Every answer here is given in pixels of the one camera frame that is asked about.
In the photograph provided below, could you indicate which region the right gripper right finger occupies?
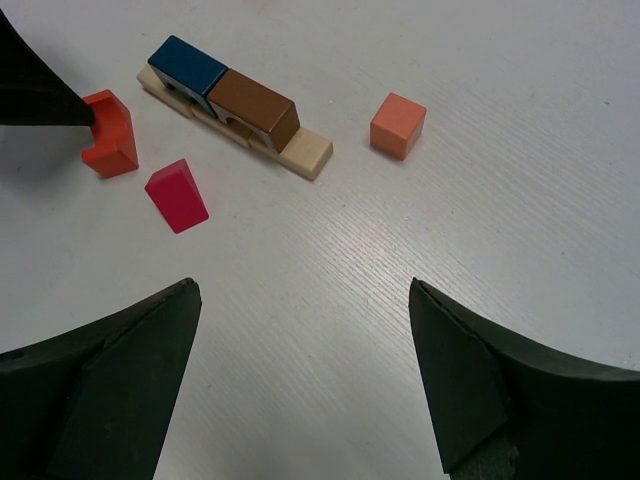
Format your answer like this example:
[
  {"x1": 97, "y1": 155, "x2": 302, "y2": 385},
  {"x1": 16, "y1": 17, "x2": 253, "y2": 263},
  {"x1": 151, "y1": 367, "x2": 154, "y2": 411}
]
[{"x1": 409, "y1": 280, "x2": 639, "y2": 479}]

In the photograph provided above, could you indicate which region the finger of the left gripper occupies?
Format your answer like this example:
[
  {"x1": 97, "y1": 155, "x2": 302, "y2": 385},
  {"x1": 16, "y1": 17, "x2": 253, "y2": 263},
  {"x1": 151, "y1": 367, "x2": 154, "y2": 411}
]
[{"x1": 0, "y1": 15, "x2": 95, "y2": 127}]

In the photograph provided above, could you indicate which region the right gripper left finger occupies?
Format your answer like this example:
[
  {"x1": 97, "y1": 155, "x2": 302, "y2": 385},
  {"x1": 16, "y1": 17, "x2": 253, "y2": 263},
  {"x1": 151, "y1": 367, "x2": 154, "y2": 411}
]
[{"x1": 1, "y1": 278, "x2": 201, "y2": 479}]

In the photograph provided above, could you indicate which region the orange arch block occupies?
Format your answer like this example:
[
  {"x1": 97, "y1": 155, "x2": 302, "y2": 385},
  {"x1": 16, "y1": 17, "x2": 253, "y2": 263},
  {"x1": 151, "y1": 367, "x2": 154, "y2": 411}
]
[{"x1": 81, "y1": 89, "x2": 139, "y2": 179}]

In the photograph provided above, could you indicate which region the small natural wood block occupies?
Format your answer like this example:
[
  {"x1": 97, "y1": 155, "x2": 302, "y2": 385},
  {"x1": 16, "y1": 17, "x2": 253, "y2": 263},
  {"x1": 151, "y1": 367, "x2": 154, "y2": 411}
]
[{"x1": 136, "y1": 65, "x2": 194, "y2": 118}]

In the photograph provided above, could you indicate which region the blue wood block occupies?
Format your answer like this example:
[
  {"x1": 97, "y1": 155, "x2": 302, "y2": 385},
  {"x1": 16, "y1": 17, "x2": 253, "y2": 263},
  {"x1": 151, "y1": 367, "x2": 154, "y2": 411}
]
[{"x1": 148, "y1": 35, "x2": 228, "y2": 117}]

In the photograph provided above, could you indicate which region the red roof block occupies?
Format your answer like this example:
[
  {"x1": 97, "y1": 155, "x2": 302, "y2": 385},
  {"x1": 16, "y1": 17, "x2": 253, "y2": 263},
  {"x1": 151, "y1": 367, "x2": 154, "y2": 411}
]
[{"x1": 144, "y1": 159, "x2": 209, "y2": 234}]

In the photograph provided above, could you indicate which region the brown wood block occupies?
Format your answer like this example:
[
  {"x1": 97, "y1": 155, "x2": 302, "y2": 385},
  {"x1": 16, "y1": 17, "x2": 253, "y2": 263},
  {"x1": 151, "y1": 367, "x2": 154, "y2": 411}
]
[{"x1": 206, "y1": 69, "x2": 300, "y2": 153}]

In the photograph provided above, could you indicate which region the natural wood block hotel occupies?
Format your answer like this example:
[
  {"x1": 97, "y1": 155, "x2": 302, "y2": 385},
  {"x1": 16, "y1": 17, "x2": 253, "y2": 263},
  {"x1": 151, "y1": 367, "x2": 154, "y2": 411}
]
[{"x1": 248, "y1": 127, "x2": 334, "y2": 181}]

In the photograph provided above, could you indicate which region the orange cube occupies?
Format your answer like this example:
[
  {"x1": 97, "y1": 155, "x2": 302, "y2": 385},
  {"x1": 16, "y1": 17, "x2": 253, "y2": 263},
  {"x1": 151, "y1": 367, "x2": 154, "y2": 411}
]
[{"x1": 369, "y1": 92, "x2": 428, "y2": 160}]

